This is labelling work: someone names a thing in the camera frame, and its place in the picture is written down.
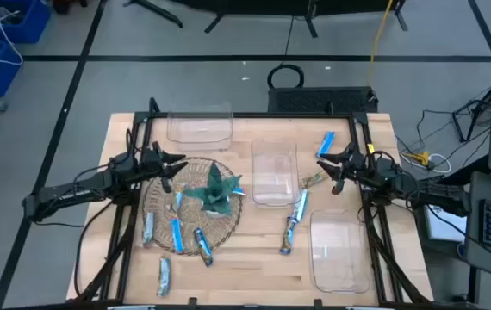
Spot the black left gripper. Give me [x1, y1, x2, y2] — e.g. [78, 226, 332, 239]
[140, 140, 190, 183]

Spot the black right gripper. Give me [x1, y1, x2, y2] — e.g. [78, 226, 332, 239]
[316, 142, 369, 186]

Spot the bright blue granola bar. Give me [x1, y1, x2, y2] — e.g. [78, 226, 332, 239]
[316, 131, 337, 158]
[170, 218, 186, 255]

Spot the orange green granola bar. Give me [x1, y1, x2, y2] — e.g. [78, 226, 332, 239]
[300, 170, 330, 189]

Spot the blue green white granola bar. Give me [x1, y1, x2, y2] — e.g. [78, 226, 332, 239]
[293, 189, 310, 226]

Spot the silver blue granola bar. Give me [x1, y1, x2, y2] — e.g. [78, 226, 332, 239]
[141, 211, 156, 248]
[171, 184, 185, 214]
[156, 255, 172, 299]

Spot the dark blue granola bar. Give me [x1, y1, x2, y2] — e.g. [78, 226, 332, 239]
[193, 227, 214, 268]

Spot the blue orange granola bar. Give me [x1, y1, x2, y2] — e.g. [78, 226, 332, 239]
[279, 217, 299, 257]

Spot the clear plastic bin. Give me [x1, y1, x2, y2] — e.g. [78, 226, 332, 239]
[251, 138, 301, 208]
[309, 209, 371, 295]
[166, 102, 234, 152]

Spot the black perforated metal case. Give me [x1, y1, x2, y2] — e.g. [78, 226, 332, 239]
[266, 85, 380, 115]

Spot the white box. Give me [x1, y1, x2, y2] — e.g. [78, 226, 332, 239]
[424, 205, 466, 243]

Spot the black partition screen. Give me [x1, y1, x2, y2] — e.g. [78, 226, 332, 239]
[122, 0, 409, 39]

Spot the black metal table frame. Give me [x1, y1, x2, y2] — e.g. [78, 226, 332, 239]
[66, 97, 436, 310]

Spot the black looped cable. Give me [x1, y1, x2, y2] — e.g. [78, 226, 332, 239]
[266, 63, 306, 90]

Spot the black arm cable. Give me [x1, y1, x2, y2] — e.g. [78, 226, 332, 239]
[72, 200, 115, 298]

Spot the yellow cable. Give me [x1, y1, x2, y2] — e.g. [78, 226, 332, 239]
[367, 0, 395, 85]

